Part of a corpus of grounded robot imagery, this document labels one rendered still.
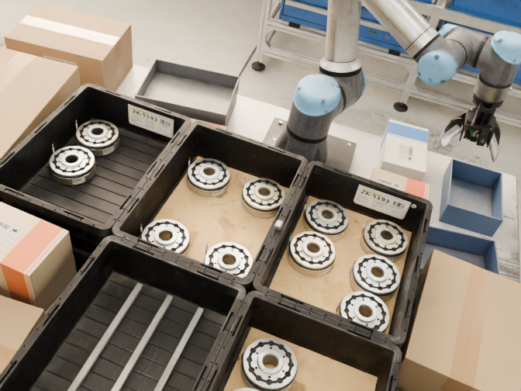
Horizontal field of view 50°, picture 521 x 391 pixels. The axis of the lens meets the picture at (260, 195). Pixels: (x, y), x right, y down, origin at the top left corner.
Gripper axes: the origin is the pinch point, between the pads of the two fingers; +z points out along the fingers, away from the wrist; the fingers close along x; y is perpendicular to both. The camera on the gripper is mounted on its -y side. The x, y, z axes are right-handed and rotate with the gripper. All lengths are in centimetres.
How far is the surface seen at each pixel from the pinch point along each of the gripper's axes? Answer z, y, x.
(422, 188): 9.2, 7.7, -8.3
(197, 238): -1, 53, -55
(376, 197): -4.3, 29.9, -19.5
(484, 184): 17.0, -10.0, 9.9
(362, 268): -1, 49, -19
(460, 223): 16.1, 9.8, 4.1
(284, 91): 80, -124, -82
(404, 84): 70, -140, -21
